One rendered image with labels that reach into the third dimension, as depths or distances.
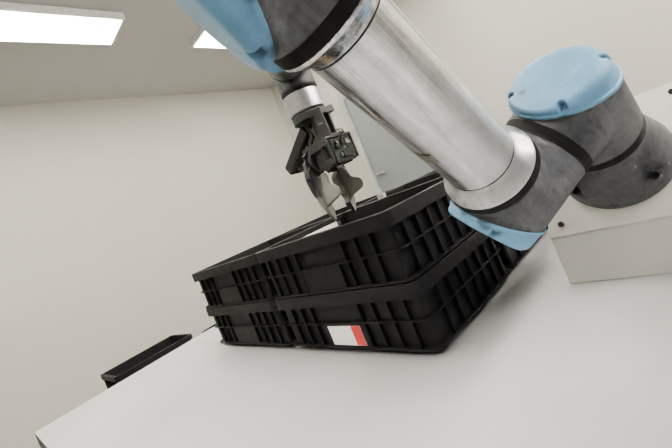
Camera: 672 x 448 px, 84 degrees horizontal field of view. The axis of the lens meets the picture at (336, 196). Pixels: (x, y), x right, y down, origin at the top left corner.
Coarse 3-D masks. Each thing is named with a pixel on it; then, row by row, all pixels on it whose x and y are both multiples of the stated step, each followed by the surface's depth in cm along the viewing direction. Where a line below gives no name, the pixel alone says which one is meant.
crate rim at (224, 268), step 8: (312, 224) 111; (272, 240) 129; (232, 256) 120; (248, 256) 84; (256, 256) 84; (216, 264) 116; (224, 264) 94; (232, 264) 91; (240, 264) 88; (248, 264) 85; (256, 264) 84; (200, 272) 106; (208, 272) 102; (216, 272) 98; (224, 272) 95; (200, 280) 107
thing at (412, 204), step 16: (400, 192) 86; (432, 192) 63; (400, 208) 56; (416, 208) 59; (320, 224) 95; (352, 224) 59; (368, 224) 56; (384, 224) 55; (288, 240) 88; (304, 240) 68; (320, 240) 65; (336, 240) 62; (272, 256) 77
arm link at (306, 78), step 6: (306, 72) 72; (300, 78) 71; (306, 78) 72; (312, 78) 73; (276, 84) 74; (282, 84) 72; (288, 84) 71; (294, 84) 71; (300, 84) 71; (306, 84) 71; (312, 84) 72; (282, 90) 72; (288, 90) 72; (294, 90) 71; (282, 96) 73
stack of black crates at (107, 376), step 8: (176, 336) 218; (184, 336) 210; (160, 344) 219; (168, 344) 222; (176, 344) 199; (144, 352) 212; (152, 352) 215; (160, 352) 192; (168, 352) 196; (128, 360) 206; (136, 360) 209; (144, 360) 187; (152, 360) 189; (112, 368) 200; (120, 368) 203; (128, 368) 205; (136, 368) 183; (104, 376) 190; (112, 376) 182; (120, 376) 178; (128, 376) 181; (112, 384) 185
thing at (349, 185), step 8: (344, 168) 76; (336, 176) 77; (344, 176) 77; (352, 176) 76; (336, 184) 78; (344, 184) 77; (352, 184) 76; (360, 184) 75; (344, 192) 77; (352, 192) 77; (344, 200) 78; (352, 200) 78; (352, 208) 78
